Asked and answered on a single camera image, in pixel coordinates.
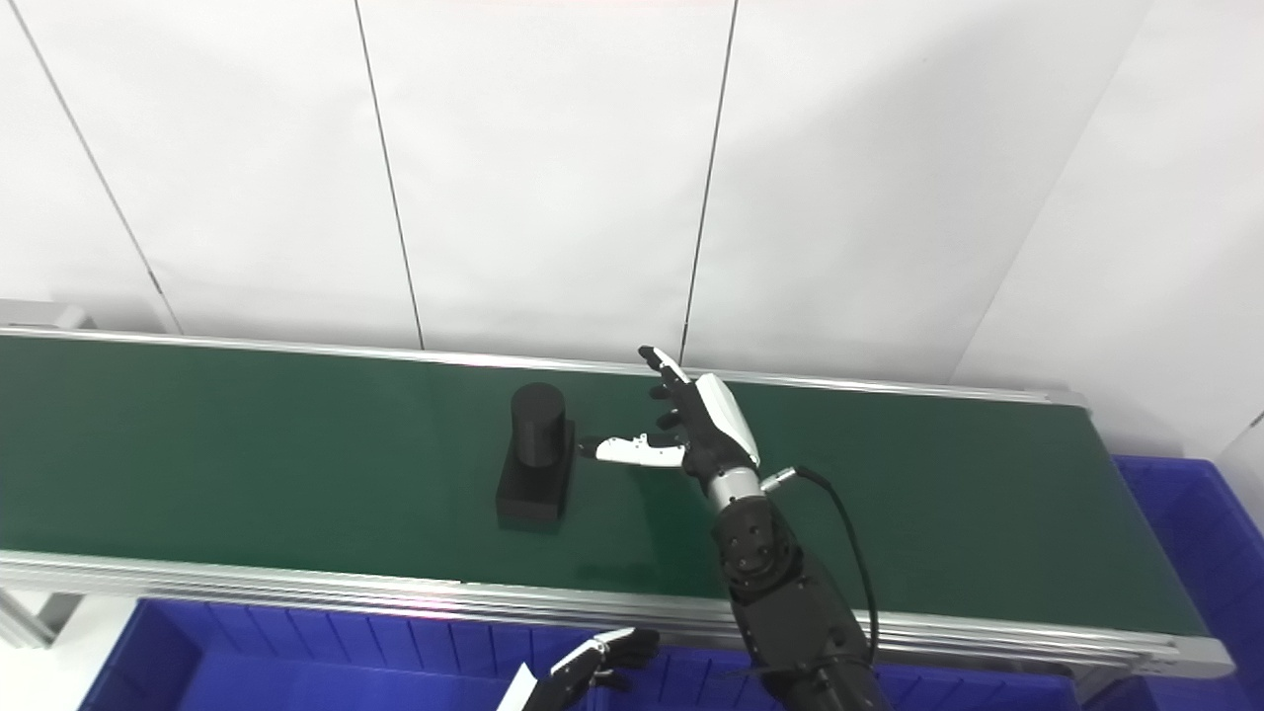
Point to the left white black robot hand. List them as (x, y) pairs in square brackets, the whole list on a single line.
[(563, 686)]

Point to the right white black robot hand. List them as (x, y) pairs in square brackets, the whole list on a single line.
[(716, 430)]

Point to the black cylinder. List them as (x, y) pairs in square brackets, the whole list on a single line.
[(538, 454)]

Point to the blue plastic bin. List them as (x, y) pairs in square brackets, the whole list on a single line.
[(1205, 553), (296, 671), (968, 691)]

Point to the green conveyor belt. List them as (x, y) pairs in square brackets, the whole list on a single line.
[(296, 454), (296, 583)]

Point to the aluminium conveyor leg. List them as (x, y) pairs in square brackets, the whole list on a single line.
[(39, 612)]

